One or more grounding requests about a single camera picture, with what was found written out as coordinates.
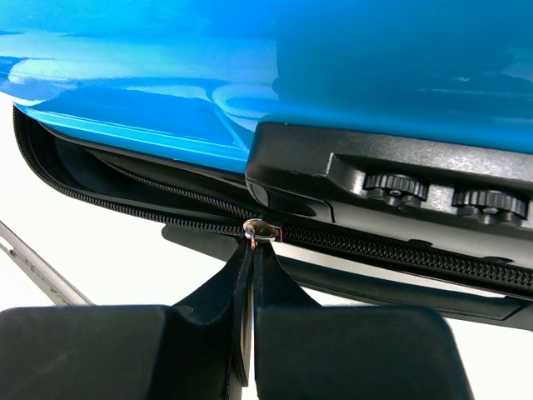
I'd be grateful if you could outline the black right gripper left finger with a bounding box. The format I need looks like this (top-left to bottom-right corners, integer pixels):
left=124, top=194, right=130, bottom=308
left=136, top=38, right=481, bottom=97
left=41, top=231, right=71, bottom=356
left=166, top=240, right=253, bottom=388

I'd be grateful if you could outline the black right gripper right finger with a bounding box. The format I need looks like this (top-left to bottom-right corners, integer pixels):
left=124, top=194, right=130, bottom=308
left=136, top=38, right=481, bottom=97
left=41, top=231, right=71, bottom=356
left=253, top=243, right=321, bottom=311

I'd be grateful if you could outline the silver zipper pull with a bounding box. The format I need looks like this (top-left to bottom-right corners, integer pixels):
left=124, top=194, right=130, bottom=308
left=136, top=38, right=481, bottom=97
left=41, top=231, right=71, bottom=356
left=242, top=218, right=281, bottom=250

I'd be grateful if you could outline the blue hard-shell suitcase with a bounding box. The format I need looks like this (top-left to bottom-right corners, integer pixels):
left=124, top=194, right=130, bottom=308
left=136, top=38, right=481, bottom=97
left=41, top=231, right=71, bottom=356
left=1, top=1, right=532, bottom=330

